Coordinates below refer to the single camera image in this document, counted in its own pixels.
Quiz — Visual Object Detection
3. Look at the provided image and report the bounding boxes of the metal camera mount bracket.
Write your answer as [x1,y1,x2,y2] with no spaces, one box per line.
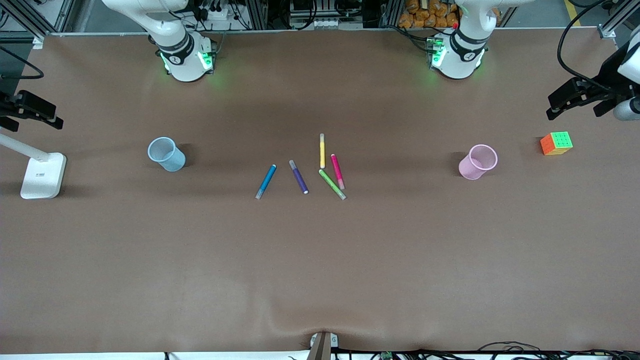
[306,331,339,360]

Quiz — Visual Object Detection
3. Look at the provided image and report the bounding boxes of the pink plastic cup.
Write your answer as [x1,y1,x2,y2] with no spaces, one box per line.
[458,144,499,181]

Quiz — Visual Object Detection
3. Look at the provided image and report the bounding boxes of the purple marker pen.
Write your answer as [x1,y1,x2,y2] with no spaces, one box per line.
[288,159,309,195]

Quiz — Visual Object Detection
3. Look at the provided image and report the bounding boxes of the blue marker pen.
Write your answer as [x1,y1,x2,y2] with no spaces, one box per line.
[255,164,277,200]

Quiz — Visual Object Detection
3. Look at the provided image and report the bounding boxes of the black cable bundle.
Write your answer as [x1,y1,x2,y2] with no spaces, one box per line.
[330,341,640,360]

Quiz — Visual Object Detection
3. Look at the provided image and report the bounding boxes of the orange snack bags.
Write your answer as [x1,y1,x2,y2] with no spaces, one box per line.
[398,0,501,29]

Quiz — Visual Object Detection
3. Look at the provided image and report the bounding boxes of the green marker pen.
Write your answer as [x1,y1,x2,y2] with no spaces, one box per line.
[318,169,347,201]

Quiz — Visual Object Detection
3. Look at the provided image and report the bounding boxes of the pink marker pen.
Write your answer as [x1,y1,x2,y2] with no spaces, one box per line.
[330,153,346,190]

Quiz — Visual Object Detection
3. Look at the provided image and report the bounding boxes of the light blue plastic cup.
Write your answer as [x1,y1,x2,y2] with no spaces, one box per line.
[147,136,186,172]

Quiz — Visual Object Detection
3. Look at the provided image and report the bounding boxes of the aluminium frame post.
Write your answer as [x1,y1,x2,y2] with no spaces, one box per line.
[0,0,53,49]
[597,0,640,39]

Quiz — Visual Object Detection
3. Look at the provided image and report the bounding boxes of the colourful puzzle cube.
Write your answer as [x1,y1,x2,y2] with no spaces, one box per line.
[540,131,574,156]

